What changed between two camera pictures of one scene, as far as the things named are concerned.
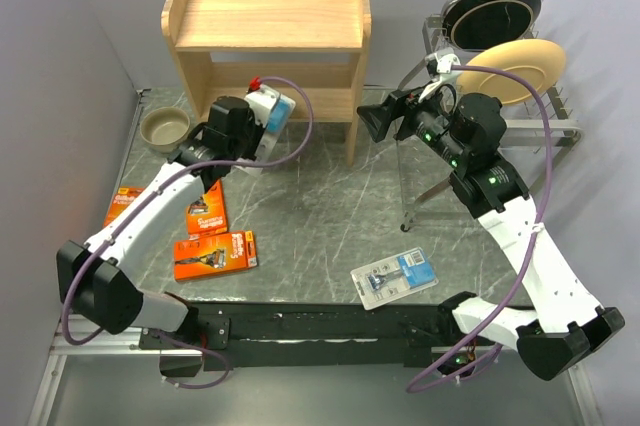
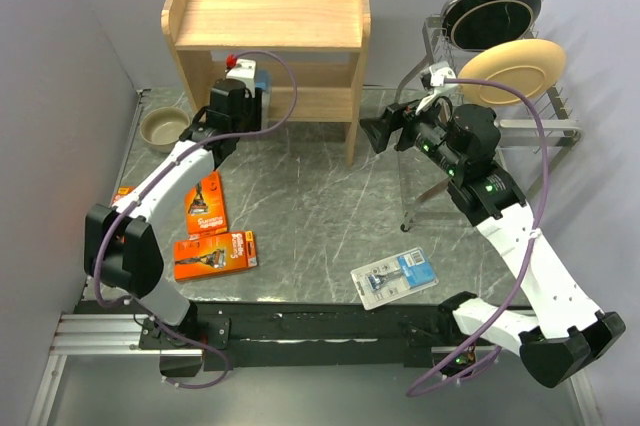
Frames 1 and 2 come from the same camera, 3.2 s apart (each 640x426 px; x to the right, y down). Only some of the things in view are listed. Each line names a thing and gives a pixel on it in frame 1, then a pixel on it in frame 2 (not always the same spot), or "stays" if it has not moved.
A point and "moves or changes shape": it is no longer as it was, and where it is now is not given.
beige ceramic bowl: x=164 y=129 stays
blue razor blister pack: x=281 y=113 moves or changes shape
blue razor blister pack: x=394 y=278 stays
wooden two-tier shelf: x=231 y=25 stays
